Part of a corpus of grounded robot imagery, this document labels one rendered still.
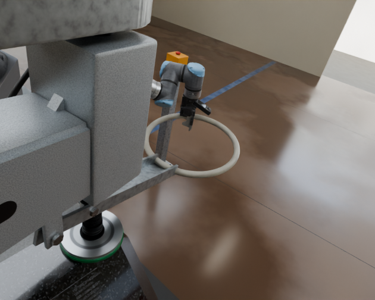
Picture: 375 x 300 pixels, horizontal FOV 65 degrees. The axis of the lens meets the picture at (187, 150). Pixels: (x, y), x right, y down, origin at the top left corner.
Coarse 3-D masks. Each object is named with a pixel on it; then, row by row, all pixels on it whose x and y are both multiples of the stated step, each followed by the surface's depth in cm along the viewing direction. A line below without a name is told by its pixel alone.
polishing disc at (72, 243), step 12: (108, 216) 112; (72, 228) 105; (108, 228) 108; (120, 228) 108; (72, 240) 101; (84, 240) 101; (96, 240) 102; (108, 240) 103; (120, 240) 105; (72, 252) 97; (84, 252) 98; (96, 252) 99; (108, 252) 100
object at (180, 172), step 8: (160, 120) 158; (208, 120) 164; (152, 128) 152; (224, 128) 160; (232, 136) 155; (152, 152) 137; (160, 160) 133; (232, 160) 140; (216, 168) 135; (224, 168) 135; (184, 176) 131; (192, 176) 130; (200, 176) 131; (208, 176) 132
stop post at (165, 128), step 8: (168, 56) 222; (176, 56) 220; (184, 56) 223; (176, 96) 243; (168, 112) 246; (168, 120) 252; (160, 128) 260; (168, 128) 258; (160, 136) 263; (168, 136) 265; (160, 144) 267; (160, 152) 271
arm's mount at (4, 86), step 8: (8, 56) 159; (8, 64) 158; (16, 64) 158; (8, 72) 156; (16, 72) 160; (0, 80) 157; (8, 80) 158; (16, 80) 162; (0, 88) 156; (8, 88) 160; (0, 96) 158
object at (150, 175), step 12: (156, 156) 133; (144, 168) 127; (156, 168) 131; (168, 168) 124; (132, 180) 115; (144, 180) 109; (156, 180) 117; (120, 192) 97; (132, 192) 104; (108, 204) 94; (72, 216) 80; (84, 216) 85; (36, 240) 72; (60, 240) 74
